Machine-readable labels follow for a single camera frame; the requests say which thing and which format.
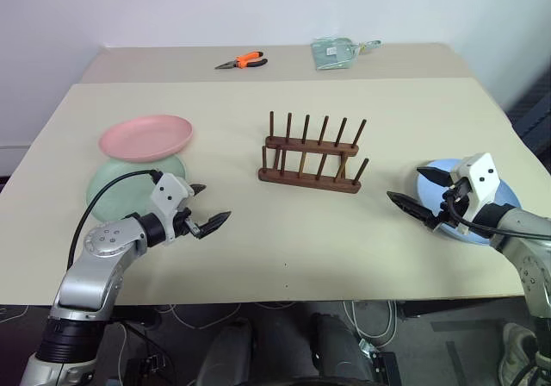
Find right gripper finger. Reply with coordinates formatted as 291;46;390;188
386;190;436;228
416;165;454;188

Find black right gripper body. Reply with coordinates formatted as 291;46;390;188
425;177;474;233

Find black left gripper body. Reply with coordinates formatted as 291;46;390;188
171;196;204;239

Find wooden dish rack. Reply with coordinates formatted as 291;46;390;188
257;110;371;196

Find blue plate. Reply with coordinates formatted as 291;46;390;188
415;158;523;247

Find pink plate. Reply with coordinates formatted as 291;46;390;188
97;114;195;165

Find green plate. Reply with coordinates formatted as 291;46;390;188
86;154;189;223

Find black ribbed object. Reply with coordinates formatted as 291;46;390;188
506;64;551;158

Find dark grey rounded shape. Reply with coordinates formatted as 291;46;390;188
195;316;256;386
310;312;374;386

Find grey sneaker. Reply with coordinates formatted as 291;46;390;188
498;321;540;386

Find mint green dustpan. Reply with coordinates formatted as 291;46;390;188
310;36;384;72

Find black floor box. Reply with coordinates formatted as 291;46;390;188
368;351;402;386

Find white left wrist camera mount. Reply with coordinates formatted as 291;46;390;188
149;173;193;245

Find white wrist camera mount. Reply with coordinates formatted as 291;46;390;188
149;173;193;245
449;153;504;236

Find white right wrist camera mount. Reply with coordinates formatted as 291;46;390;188
449;153;504;236

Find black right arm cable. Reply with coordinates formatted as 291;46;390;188
440;184;551;238

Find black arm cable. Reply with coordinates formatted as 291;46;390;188
67;169;164;271
440;184;551;238

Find white floor cable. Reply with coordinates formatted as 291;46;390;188
343;300;398;349
158;302;245;332

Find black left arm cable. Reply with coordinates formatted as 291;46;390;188
67;169;164;271

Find orange handled pliers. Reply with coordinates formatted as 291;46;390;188
214;50;269;71

